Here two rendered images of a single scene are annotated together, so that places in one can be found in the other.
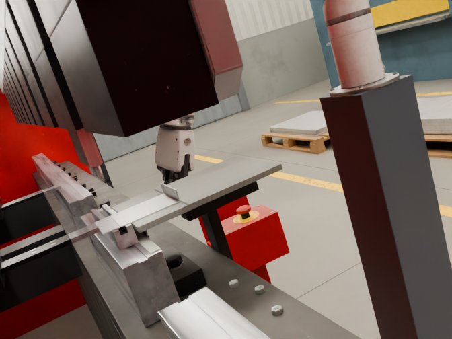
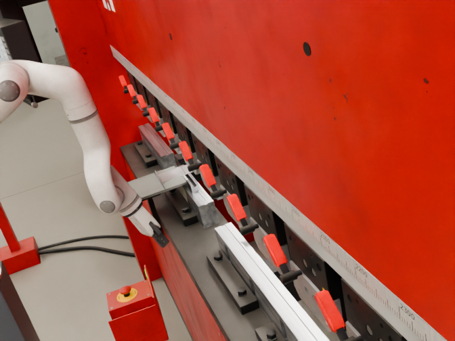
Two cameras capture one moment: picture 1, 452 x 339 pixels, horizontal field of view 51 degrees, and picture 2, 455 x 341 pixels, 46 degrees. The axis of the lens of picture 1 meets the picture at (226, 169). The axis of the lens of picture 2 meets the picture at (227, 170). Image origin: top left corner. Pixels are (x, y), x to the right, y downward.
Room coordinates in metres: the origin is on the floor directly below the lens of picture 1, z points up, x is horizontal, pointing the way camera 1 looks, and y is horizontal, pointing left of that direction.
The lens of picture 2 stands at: (2.64, 0.61, 1.88)
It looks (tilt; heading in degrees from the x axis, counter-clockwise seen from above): 25 degrees down; 187
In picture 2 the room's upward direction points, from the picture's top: 13 degrees counter-clockwise
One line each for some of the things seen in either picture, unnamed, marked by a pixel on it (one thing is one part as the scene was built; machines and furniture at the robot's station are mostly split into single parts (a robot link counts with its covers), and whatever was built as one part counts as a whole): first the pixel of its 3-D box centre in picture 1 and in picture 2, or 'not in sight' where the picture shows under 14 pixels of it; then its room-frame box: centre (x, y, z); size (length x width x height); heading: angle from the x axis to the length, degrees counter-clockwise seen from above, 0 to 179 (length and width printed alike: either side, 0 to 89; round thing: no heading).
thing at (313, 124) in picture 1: (314, 122); not in sight; (5.14, -1.09, 0.17); 1.01 x 0.64 x 0.06; 19
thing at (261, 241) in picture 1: (239, 224); (134, 308); (1.22, 0.01, 0.75); 0.20 x 0.16 x 0.18; 18
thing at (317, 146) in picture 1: (316, 130); not in sight; (5.14, -1.09, 0.07); 1.20 x 0.82 x 0.14; 19
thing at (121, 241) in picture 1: (111, 224); (187, 178); (0.78, 0.21, 0.99); 0.20 x 0.03 x 0.03; 22
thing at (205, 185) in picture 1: (194, 188); (148, 185); (0.80, 0.06, 1.00); 0.26 x 0.18 x 0.01; 112
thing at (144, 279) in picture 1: (122, 253); (193, 194); (0.79, 0.22, 0.92); 0.39 x 0.06 x 0.10; 22
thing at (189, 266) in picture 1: (160, 257); (180, 205); (0.80, 0.16, 0.89); 0.30 x 0.05 x 0.03; 22
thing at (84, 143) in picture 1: (85, 147); not in sight; (0.74, 0.20, 1.13); 0.10 x 0.02 x 0.10; 22
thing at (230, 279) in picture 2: (101, 206); (231, 279); (1.33, 0.38, 0.89); 0.30 x 0.05 x 0.03; 22
